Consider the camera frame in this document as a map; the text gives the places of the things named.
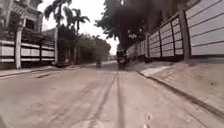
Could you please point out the parked motorcycle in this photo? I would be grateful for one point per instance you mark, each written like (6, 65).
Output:
(121, 59)

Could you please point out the person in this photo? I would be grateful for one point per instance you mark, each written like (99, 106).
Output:
(98, 63)

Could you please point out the row of green bushes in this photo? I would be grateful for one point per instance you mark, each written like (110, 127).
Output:
(93, 48)

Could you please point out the grey concrete road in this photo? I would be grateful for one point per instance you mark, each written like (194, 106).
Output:
(90, 96)

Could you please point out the large dark tree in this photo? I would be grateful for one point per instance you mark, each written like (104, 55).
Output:
(130, 23)

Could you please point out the dark vehicle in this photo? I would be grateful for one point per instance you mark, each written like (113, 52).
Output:
(62, 63)

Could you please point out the small palm tree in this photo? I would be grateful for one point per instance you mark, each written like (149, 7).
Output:
(78, 18)

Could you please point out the tall palm tree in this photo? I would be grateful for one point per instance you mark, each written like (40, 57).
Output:
(58, 11)

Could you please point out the raised concrete pavement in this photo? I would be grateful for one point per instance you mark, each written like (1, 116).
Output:
(193, 80)

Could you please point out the dark fence with white panels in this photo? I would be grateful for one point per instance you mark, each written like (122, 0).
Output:
(30, 51)

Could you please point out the narrow concrete pavement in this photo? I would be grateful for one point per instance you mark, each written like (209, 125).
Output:
(23, 70)

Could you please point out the building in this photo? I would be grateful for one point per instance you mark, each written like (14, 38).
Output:
(23, 15)

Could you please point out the white panelled wall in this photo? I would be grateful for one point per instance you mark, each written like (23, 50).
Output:
(206, 33)

